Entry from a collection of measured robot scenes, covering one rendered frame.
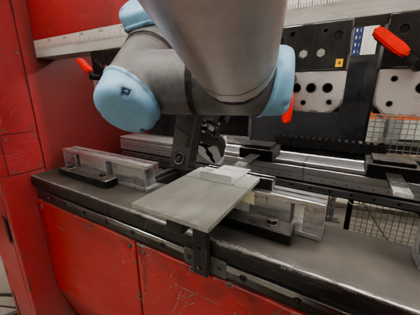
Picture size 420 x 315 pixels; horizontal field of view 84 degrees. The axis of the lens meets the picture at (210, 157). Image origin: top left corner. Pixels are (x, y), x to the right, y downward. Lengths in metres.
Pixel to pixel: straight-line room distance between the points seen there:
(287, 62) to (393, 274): 0.48
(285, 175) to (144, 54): 0.68
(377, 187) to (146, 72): 0.74
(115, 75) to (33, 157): 0.98
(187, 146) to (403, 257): 0.52
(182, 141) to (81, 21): 0.64
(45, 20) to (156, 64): 0.90
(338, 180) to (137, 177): 0.67
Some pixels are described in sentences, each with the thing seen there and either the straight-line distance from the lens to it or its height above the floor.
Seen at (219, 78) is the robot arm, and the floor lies 1.23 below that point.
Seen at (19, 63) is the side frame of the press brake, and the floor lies 1.31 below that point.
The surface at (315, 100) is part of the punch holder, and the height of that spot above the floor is 1.20.
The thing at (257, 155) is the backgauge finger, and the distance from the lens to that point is 0.81.
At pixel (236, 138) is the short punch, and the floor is 1.09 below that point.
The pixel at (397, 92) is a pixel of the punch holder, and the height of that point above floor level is 1.21.
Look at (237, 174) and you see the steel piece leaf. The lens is 0.63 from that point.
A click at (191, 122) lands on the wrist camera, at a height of 1.16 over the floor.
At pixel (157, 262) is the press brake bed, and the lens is 0.77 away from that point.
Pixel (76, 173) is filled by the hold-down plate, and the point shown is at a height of 0.90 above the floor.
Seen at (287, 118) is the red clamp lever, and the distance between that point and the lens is 0.50.
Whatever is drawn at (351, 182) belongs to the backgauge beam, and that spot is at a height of 0.94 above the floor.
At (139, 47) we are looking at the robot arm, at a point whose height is 1.27.
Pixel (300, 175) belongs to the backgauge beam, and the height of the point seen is 0.94.
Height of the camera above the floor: 1.22
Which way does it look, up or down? 16 degrees down
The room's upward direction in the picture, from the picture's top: straight up
